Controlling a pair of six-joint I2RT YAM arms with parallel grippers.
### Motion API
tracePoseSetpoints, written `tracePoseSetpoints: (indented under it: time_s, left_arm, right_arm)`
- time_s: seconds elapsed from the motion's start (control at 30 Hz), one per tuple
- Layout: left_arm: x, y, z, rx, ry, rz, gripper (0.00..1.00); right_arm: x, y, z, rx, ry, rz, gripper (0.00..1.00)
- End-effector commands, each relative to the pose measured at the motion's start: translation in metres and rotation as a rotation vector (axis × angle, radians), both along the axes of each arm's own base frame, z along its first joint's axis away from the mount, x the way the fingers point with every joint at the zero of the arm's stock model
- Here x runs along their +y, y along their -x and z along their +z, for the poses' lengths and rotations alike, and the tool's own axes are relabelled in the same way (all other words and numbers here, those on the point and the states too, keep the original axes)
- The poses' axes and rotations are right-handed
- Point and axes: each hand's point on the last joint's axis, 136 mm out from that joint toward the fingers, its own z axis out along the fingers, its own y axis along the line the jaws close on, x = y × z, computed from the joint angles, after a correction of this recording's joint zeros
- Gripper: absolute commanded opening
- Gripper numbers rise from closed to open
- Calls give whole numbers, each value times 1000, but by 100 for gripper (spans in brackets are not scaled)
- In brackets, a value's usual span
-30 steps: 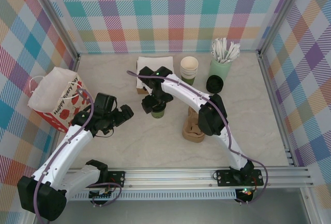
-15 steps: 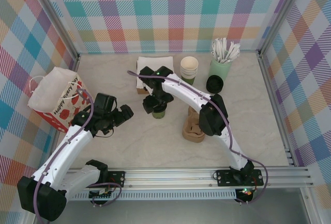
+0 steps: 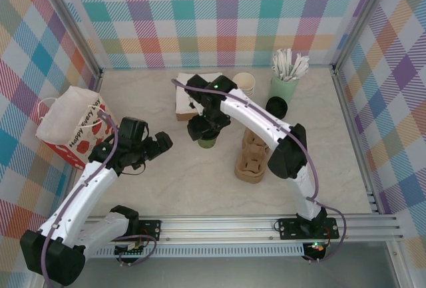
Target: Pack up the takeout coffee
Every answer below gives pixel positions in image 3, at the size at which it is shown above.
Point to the black plastic cup lid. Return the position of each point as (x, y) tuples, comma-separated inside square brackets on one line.
[(208, 136)]

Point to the single green paper cup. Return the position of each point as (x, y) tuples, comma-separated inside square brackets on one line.
[(208, 143)]

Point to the red white paper gift bag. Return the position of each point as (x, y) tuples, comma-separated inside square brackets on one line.
[(73, 108)]

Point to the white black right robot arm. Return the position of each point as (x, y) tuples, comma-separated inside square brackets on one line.
[(246, 115)]

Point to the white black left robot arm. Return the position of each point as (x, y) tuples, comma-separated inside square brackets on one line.
[(86, 195)]

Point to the brown cardboard napkin box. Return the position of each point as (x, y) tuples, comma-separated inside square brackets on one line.
[(183, 117)]

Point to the white paper napkin stack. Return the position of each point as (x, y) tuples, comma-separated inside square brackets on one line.
[(184, 98)]

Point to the green paper cup stack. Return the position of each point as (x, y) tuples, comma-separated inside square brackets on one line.
[(244, 81)]

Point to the black plastic lid stack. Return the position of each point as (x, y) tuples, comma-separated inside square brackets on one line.
[(277, 107)]

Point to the mint green holder cup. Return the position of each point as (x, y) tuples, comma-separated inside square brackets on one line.
[(283, 90)]

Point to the white wrapped stirrer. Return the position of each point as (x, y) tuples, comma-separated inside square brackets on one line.
[(282, 60), (276, 65), (297, 65), (288, 57), (303, 66)]

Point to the long aluminium base rail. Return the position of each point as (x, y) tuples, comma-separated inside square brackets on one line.
[(216, 228)]

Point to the aluminium frame post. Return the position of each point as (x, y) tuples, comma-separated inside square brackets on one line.
[(361, 18), (78, 32)]

